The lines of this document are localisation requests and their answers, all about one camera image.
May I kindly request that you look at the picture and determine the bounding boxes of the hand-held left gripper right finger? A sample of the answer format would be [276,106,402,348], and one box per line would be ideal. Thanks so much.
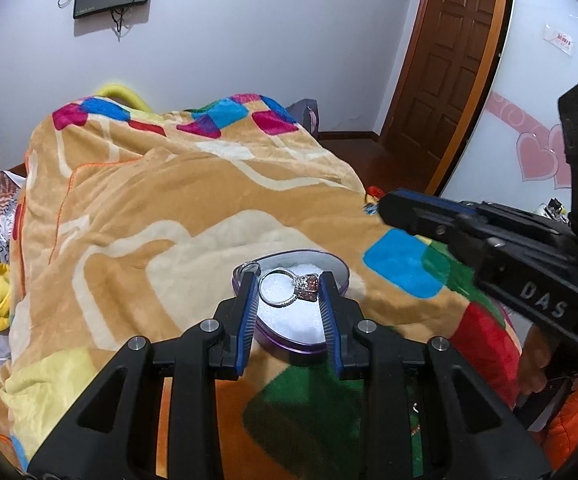
[318,272,552,480]

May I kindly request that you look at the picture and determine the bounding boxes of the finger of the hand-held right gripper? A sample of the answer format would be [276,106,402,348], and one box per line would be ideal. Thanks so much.
[378,188,578,272]

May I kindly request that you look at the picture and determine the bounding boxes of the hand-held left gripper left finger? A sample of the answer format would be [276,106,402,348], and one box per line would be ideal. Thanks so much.
[28,265,262,480]

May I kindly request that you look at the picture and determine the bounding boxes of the red gemstone ring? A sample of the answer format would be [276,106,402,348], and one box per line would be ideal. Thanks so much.
[295,273,322,304]

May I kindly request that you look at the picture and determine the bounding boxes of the purple heart-shaped jewelry box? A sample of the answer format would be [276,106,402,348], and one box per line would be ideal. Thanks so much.
[232,249,352,357]

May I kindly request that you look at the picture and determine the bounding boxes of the silver ring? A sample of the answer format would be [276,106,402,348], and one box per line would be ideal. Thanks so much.
[259,268,302,308]

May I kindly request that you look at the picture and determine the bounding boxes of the person's right hand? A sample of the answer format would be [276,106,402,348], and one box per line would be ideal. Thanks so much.
[517,324,552,397]

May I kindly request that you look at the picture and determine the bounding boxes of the small colourful toy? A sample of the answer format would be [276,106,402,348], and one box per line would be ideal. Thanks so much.
[363,185,386,217]

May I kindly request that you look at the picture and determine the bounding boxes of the tan blanket with coloured squares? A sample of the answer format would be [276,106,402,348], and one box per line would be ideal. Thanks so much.
[0,92,526,480]

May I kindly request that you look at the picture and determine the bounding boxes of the brown wooden door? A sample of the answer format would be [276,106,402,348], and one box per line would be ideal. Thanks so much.
[382,0,508,173]
[375,0,518,197]

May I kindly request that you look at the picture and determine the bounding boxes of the grey bag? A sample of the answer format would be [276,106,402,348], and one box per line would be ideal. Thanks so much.
[286,99,320,137]

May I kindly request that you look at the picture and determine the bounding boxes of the yellow curved tube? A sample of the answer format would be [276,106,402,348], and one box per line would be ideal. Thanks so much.
[93,82,152,113]

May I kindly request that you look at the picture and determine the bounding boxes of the pink heart wall sticker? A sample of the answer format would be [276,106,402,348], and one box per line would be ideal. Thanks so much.
[486,89,574,192]

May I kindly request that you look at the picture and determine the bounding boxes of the white wall label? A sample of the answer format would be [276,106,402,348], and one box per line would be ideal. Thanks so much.
[542,23,576,56]

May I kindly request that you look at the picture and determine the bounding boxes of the black monitor cables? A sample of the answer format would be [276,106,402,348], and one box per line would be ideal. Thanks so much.
[109,5,136,42]

